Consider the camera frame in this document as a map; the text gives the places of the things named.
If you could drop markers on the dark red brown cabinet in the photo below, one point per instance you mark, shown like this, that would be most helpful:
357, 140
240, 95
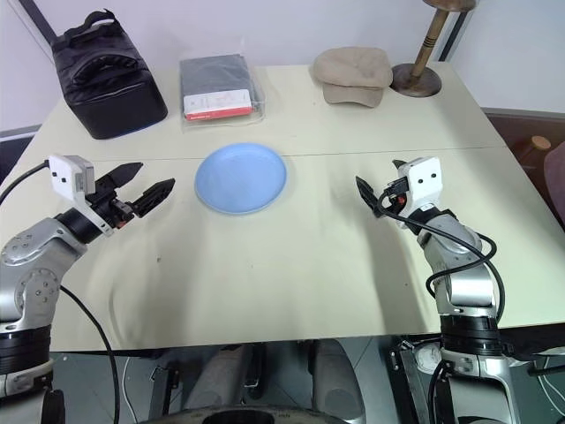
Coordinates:
516, 132

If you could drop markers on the round wooden knob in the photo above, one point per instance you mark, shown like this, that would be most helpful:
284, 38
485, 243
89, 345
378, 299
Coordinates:
541, 142

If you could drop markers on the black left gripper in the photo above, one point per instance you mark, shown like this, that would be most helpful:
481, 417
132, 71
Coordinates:
110, 207

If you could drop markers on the wooden hat stand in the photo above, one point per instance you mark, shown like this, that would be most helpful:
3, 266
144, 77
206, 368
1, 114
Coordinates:
426, 48

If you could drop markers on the beige flat cap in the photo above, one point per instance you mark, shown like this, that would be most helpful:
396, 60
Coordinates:
353, 75

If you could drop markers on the light blue round plate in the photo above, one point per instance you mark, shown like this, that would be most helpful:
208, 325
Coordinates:
241, 177

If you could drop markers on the grey rounded leg shape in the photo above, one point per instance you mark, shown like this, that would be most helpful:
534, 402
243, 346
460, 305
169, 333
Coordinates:
337, 380
220, 380

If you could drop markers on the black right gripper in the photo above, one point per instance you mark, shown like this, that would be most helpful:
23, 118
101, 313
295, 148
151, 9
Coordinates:
400, 189

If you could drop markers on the maroon chair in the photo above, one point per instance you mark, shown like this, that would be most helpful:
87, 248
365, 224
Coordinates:
557, 176

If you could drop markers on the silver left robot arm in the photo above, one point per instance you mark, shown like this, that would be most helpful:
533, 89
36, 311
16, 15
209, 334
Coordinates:
31, 265

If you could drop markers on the cream tablecloth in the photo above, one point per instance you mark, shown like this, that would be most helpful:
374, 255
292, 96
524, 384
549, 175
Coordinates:
265, 265

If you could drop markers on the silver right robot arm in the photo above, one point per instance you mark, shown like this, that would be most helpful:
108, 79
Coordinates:
463, 274

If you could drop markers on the dark cloth in clear bag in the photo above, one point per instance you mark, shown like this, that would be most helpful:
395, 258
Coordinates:
218, 84

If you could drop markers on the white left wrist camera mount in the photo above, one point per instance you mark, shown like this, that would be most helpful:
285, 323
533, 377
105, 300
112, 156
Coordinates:
66, 174

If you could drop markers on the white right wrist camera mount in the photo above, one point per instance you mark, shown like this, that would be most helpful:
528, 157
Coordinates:
424, 181

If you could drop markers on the black padded bag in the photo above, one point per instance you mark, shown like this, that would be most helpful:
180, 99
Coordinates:
106, 84

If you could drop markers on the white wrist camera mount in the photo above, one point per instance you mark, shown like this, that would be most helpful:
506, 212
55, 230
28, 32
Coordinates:
424, 181
66, 174

